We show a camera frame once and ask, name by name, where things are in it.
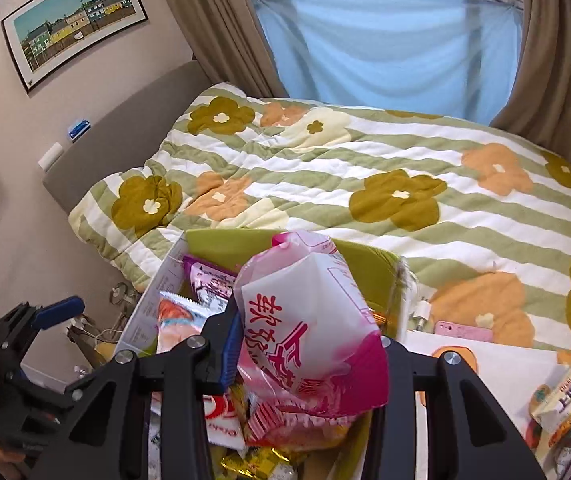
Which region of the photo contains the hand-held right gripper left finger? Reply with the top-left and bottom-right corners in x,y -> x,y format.
40,305 -> 241,480

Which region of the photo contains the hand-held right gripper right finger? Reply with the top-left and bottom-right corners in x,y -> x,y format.
360,335 -> 549,480

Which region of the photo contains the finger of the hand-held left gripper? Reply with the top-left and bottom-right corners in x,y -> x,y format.
8,367 -> 91,413
0,296 -> 87,377

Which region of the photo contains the orange white snack packet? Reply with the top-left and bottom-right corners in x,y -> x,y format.
158,291 -> 217,357

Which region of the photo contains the purple snack packet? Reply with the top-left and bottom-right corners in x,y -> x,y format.
182,254 -> 239,312

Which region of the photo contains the pink white snack packet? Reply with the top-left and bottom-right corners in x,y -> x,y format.
234,231 -> 392,419

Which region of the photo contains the yellow foil snack packet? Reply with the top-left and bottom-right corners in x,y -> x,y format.
219,449 -> 297,480

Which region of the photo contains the yellow-green cardboard box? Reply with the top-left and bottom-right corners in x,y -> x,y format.
114,229 -> 417,480

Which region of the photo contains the person's left hand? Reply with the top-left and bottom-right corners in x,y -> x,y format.
0,439 -> 27,472

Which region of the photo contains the white charger plug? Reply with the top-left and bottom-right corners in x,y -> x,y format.
412,299 -> 432,332

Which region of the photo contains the metal floor stand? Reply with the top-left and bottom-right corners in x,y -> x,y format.
109,281 -> 137,307

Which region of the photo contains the pink phone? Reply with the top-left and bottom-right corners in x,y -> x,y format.
432,319 -> 495,344

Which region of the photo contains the cream printed snack packet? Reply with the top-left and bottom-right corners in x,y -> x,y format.
529,349 -> 571,432

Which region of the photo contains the small blue device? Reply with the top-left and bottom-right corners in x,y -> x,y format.
66,118 -> 92,141

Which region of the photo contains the grey headboard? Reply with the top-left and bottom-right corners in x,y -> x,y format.
42,59 -> 227,217

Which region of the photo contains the green striped floral blanket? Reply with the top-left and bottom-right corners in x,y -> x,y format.
68,82 -> 571,353

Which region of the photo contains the blue window cloth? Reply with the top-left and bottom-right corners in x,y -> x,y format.
252,0 -> 525,127

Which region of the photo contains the brown curtain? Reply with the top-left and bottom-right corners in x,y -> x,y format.
146,0 -> 289,99
492,0 -> 571,177

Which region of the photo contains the white wall switch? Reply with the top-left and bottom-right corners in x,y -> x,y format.
38,141 -> 65,172

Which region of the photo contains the framed wall picture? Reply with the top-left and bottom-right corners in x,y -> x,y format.
1,0 -> 149,96

